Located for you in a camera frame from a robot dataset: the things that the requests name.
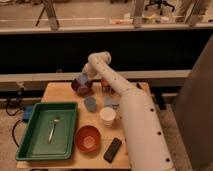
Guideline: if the black marker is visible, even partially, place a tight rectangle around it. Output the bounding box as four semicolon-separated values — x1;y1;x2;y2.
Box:
136;82;142;89

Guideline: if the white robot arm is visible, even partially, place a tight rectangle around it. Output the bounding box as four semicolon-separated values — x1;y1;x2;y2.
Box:
82;51;175;171

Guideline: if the black office chair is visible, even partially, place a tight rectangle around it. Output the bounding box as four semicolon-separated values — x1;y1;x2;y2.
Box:
145;0;175;15

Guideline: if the blue sponge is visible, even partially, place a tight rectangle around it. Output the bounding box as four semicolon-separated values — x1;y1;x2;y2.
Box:
77;74;89;85

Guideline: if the black cable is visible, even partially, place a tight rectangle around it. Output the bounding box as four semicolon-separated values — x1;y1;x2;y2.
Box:
11;119;26;148

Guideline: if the grey panel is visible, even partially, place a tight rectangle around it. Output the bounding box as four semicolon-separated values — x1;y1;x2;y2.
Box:
173;34;213;171

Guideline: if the green plastic tray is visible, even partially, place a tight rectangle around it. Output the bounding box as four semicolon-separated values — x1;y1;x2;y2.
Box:
16;102;78;161

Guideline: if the red bowl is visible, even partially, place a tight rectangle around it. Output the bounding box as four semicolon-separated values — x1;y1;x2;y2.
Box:
74;125;101;153

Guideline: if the black remote control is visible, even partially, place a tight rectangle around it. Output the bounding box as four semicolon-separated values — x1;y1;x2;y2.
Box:
103;138;122;163

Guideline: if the metal spoon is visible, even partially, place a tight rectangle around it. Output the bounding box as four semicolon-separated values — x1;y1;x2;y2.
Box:
48;117;60;144

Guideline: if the white paper cup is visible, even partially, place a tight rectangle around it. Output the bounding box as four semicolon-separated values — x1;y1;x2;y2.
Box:
99;107;116;127

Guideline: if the blue power box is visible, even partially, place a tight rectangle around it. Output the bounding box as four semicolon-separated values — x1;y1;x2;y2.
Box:
22;105;33;122

